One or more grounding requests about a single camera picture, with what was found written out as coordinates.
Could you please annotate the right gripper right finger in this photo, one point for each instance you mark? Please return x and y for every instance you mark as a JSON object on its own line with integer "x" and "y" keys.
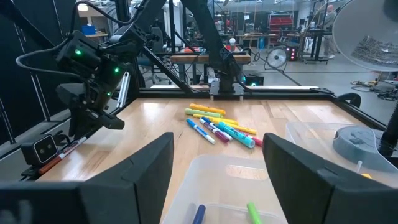
{"x": 326, "y": 202}

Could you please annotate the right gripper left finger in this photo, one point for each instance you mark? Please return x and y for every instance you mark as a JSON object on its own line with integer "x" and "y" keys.
{"x": 93, "y": 202}

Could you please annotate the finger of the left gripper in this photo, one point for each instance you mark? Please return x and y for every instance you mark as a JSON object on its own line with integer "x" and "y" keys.
{"x": 87, "y": 123}
{"x": 76, "y": 123}

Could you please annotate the brown dry-erase marker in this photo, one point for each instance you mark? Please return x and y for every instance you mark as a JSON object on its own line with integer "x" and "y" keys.
{"x": 62, "y": 154}

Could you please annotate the orange-yellow highlighter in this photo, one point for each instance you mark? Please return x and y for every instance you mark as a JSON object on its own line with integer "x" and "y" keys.
{"x": 367, "y": 176}
{"x": 207, "y": 109}

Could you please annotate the green dry-erase marker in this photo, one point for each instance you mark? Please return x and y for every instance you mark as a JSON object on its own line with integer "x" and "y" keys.
{"x": 253, "y": 214}

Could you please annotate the red dry-erase marker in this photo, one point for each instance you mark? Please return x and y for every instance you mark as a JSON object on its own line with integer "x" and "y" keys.
{"x": 256, "y": 141}

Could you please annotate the slim yellow highlighter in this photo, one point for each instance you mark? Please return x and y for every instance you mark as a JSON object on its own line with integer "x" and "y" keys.
{"x": 245, "y": 129}
{"x": 224, "y": 120}

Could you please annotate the teal highlighter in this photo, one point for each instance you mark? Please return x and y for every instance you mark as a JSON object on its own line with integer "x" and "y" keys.
{"x": 237, "y": 137}

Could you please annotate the maroon dry-erase marker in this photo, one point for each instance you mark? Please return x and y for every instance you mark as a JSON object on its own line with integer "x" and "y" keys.
{"x": 222, "y": 137}

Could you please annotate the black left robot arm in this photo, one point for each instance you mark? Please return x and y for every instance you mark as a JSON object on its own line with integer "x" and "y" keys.
{"x": 90, "y": 56}

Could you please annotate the clear plastic bin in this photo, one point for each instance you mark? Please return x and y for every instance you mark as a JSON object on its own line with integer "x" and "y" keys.
{"x": 224, "y": 180}
{"x": 311, "y": 140}

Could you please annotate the black curtain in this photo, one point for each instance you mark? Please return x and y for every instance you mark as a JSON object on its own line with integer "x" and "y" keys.
{"x": 18, "y": 93}

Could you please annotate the blue storage bin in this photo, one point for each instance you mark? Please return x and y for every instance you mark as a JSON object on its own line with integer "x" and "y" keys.
{"x": 88, "y": 30}

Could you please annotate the light green highlighter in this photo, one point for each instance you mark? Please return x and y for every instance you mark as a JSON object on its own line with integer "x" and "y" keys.
{"x": 199, "y": 112}

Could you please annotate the wooden workbench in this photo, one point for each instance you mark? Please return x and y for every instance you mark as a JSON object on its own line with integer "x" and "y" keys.
{"x": 202, "y": 58}

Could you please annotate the black computer case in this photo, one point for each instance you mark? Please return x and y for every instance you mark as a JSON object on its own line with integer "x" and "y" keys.
{"x": 253, "y": 77}

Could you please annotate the round floor fan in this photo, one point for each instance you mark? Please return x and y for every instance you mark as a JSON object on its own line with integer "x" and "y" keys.
{"x": 276, "y": 57}

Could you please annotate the black work table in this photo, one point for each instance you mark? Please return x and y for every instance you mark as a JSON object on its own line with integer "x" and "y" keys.
{"x": 314, "y": 31}

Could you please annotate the person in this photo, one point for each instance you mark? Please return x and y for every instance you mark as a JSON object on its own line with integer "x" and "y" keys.
{"x": 329, "y": 28}

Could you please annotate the red tool shelf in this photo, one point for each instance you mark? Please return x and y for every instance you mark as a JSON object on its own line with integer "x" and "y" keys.
{"x": 281, "y": 21}

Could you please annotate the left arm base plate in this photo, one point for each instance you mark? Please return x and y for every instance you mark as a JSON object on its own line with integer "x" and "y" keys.
{"x": 227, "y": 90}

